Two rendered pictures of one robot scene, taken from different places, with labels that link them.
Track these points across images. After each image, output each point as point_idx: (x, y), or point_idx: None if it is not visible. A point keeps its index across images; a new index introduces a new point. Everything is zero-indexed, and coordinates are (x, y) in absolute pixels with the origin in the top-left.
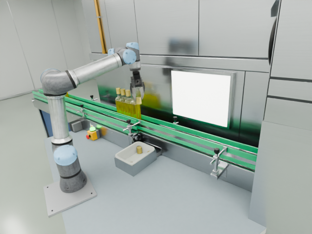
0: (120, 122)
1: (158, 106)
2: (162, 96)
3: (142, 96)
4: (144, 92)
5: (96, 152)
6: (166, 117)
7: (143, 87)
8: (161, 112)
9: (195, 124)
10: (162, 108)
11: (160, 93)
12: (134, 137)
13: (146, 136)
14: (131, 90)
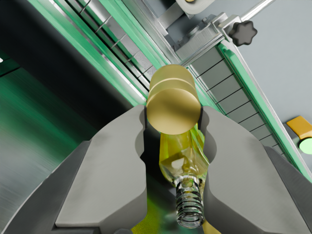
0: (257, 91)
1: (73, 136)
2: (2, 153)
3: (126, 112)
4: (90, 139)
5: (309, 53)
6: (63, 97)
7: (49, 206)
8: (71, 109)
9: None
10: (52, 113)
11: (2, 182)
12: (201, 27)
13: (158, 28)
14: (297, 191)
